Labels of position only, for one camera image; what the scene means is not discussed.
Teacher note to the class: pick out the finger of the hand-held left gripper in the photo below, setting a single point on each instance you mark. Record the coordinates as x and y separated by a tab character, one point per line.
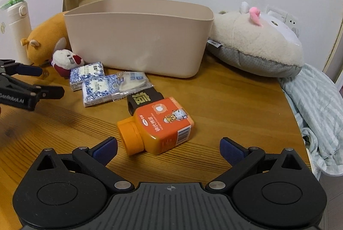
51	92
29	70

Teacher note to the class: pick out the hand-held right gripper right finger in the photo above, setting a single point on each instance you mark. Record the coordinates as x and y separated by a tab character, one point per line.
231	151

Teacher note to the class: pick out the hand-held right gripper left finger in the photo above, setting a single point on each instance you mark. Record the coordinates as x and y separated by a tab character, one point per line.
105	151

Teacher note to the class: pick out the blue white tissue pack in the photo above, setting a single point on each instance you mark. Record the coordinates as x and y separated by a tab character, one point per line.
85	73
99	89

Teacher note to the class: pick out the orange plastic bottle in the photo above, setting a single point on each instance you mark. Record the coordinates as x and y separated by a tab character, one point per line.
160	128

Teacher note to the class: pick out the dark brown snack packet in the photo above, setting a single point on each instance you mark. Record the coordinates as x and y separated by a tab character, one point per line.
142	100

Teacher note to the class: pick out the clear white snack packet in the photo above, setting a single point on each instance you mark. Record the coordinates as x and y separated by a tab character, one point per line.
134	81

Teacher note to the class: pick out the beige plastic container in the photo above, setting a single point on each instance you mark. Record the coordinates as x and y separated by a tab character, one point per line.
134	39

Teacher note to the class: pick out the small white red plush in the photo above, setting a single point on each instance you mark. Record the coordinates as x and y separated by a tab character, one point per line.
64	58

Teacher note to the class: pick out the orange hamster plush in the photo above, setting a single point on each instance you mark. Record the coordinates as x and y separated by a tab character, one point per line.
45	34

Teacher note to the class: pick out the cream thermos bottle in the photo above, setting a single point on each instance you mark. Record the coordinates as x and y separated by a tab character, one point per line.
18	31

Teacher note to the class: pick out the light blue striped blanket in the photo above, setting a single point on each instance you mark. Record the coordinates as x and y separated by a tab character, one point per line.
313	101

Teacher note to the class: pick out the white plush pillow pink ear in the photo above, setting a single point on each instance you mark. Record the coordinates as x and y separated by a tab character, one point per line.
249	39

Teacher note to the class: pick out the white door frame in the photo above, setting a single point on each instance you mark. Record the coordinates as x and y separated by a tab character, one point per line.
335	58

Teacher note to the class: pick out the white wall socket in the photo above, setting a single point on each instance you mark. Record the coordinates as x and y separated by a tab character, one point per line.
292	21

